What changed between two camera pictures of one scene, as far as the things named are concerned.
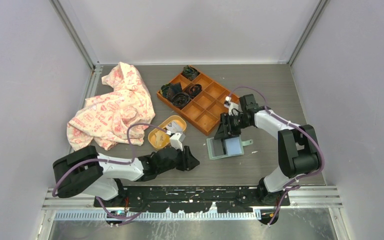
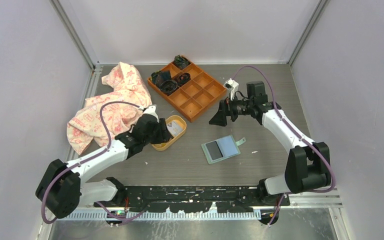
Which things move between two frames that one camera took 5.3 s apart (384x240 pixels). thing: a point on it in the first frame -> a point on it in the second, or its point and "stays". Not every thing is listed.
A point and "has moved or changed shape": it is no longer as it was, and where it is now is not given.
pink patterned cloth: (104, 118) stays
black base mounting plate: (195, 199) stays
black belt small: (193, 90) -> (183, 78)
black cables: (168, 90) -> (157, 77)
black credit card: (217, 147) has moved or changed shape
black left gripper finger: (190, 162) -> (164, 135)
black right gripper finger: (223, 131) -> (219, 118)
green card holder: (228, 146) has moved or changed shape
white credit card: (174, 127) stays
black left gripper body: (178, 162) -> (149, 137)
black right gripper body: (237, 123) -> (239, 107)
